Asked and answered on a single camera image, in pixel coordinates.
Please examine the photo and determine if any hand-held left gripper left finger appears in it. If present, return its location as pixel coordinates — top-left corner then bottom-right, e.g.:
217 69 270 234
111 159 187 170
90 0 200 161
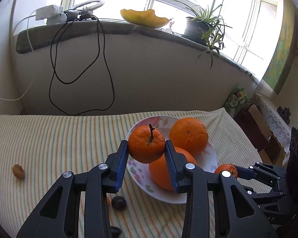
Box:
16 139 130 238

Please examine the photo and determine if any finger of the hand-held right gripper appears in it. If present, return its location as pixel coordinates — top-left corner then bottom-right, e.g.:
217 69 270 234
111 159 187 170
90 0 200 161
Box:
241 185 285 205
232 162 287 182

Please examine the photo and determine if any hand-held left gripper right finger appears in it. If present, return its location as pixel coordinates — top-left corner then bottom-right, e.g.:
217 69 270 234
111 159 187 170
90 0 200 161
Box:
164 139 280 238

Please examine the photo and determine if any large orange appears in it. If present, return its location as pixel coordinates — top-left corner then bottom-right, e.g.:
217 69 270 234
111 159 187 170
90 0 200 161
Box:
169 117 209 156
148 147 198 191

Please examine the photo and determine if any tangerine with stem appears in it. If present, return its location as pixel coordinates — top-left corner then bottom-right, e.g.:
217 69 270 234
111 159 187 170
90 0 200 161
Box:
128 123 166 164

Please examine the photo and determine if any floral white plate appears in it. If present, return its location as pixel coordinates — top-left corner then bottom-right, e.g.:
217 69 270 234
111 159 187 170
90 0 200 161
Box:
125 115 218 204

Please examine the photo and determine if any stemless tangerine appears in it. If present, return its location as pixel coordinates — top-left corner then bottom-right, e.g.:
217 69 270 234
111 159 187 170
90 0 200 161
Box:
214 164 238 179

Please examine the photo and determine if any brown kiwi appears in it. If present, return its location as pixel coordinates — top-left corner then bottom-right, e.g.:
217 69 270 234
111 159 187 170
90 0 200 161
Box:
12 164 25 179

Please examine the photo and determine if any brown cardboard box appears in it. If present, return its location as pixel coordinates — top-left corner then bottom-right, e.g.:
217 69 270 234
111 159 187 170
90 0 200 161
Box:
235 103 274 159

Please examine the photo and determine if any white lace cloth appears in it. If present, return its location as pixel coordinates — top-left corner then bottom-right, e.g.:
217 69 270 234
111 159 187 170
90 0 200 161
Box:
253 93 292 159

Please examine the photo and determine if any dark metal ornament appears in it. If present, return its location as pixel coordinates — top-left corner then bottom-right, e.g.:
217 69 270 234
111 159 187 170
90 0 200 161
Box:
277 107 291 124

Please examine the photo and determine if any striped bed sheet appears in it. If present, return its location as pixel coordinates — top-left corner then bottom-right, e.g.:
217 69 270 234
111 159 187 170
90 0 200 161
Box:
0 109 264 238

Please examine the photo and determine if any green tissue pack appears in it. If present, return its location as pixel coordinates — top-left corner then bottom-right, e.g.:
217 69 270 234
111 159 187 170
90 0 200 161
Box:
225 86 249 119

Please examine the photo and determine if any small white figurine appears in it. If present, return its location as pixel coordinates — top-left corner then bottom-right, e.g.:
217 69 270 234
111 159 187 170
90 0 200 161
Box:
167 18 177 33

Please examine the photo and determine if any potted spider plant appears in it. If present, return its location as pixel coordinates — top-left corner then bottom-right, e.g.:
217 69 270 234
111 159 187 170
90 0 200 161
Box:
172 0 232 69

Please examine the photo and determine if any yellow hollow melon rind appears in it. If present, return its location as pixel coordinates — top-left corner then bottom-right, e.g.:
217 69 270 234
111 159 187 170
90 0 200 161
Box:
120 8 170 28

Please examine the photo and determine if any white power strip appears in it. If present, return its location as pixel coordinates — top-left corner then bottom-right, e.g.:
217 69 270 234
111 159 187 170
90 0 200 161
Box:
35 4 64 20

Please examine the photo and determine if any black cable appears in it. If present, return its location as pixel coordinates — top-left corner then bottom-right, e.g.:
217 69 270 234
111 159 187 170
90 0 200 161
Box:
49 15 115 116

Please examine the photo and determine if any wall map poster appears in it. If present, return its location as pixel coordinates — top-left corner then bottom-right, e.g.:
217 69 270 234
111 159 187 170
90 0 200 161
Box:
262 0 298 96

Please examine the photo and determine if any white cable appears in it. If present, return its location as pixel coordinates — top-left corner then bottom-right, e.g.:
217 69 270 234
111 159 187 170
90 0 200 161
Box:
0 10 36 101

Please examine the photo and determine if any white ring light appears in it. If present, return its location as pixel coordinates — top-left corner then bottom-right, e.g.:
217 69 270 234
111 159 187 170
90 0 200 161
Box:
65 0 106 14

